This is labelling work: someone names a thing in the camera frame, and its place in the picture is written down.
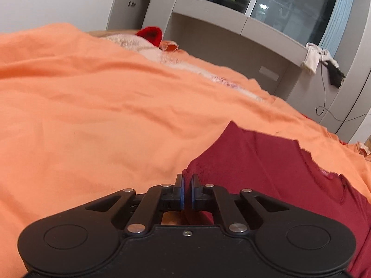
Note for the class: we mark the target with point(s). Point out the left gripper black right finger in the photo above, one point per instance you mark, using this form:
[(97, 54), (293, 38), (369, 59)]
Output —
[(239, 213)]

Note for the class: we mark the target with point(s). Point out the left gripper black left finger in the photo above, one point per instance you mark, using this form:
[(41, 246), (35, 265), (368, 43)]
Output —
[(136, 214)]

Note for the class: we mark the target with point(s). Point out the dark red knit garment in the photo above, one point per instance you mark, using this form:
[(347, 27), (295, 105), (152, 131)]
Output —
[(279, 168)]

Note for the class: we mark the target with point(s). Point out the orange bed sheet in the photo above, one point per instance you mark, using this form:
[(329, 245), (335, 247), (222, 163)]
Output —
[(82, 117)]

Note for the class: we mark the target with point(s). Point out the grey built-in cabinet unit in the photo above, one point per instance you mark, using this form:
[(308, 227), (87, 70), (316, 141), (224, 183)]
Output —
[(225, 37)]

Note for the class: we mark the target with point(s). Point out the black cloth on ledge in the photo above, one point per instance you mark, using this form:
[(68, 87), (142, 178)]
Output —
[(336, 76)]

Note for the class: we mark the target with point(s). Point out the small orange cloth piece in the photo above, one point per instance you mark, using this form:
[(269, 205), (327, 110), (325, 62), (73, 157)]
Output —
[(168, 46)]

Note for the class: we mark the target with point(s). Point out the white patterned blanket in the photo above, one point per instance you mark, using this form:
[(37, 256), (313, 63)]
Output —
[(138, 44)]

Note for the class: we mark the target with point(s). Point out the white cloth on ledge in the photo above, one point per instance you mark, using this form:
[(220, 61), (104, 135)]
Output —
[(314, 56)]

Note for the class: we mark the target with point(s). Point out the bright red cloth item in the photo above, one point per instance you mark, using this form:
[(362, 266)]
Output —
[(152, 34)]

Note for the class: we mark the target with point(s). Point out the large glass window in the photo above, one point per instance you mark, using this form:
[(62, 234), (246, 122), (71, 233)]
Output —
[(303, 20)]

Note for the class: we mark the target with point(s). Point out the light blue right curtain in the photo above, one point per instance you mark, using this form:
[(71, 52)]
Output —
[(336, 26)]

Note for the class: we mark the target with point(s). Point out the white wall socket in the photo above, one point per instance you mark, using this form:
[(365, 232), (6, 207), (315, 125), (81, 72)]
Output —
[(268, 73)]

